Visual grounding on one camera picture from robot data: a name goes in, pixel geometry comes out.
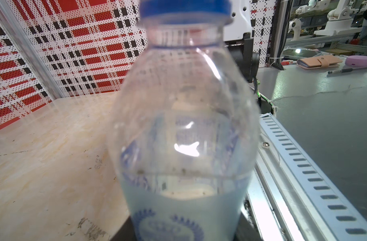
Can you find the clear small water bottle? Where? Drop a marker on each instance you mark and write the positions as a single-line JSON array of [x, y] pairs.
[[183, 133]]

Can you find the pink wallet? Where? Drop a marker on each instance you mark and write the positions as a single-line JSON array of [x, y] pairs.
[[323, 61]]

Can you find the blue bottle cap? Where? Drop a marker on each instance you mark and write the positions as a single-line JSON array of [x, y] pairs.
[[160, 7]]

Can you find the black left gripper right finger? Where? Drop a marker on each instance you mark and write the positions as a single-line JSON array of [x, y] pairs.
[[245, 231]]

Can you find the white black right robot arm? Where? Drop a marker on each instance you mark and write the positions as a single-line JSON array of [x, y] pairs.
[[238, 37]]

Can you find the black pen on desk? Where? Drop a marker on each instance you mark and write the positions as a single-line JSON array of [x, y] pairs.
[[346, 70]]

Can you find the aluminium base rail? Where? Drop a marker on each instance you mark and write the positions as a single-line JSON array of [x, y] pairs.
[[291, 199]]

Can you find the pink round case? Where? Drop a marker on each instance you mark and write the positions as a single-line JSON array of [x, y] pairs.
[[356, 61]]

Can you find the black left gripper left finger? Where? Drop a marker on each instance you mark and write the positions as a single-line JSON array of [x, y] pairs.
[[126, 232]]

